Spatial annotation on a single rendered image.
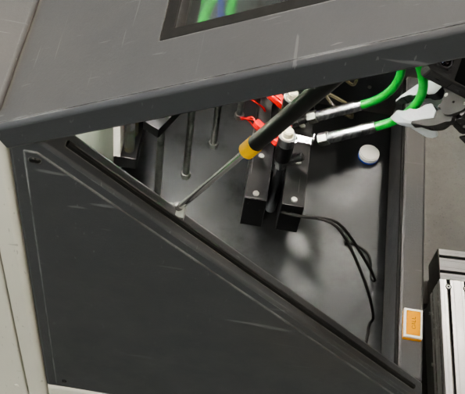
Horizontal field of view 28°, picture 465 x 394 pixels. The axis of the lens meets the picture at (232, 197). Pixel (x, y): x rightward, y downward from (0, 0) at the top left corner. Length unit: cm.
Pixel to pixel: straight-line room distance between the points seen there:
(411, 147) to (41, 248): 77
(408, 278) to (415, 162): 24
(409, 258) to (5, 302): 66
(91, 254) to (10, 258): 11
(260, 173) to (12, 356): 50
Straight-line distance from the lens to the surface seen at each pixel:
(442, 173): 293
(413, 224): 161
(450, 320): 241
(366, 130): 145
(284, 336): 129
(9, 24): 105
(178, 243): 112
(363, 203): 176
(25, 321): 138
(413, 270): 157
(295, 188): 157
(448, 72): 129
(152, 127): 147
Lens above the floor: 225
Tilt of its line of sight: 55 degrees down
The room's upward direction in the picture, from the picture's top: 10 degrees clockwise
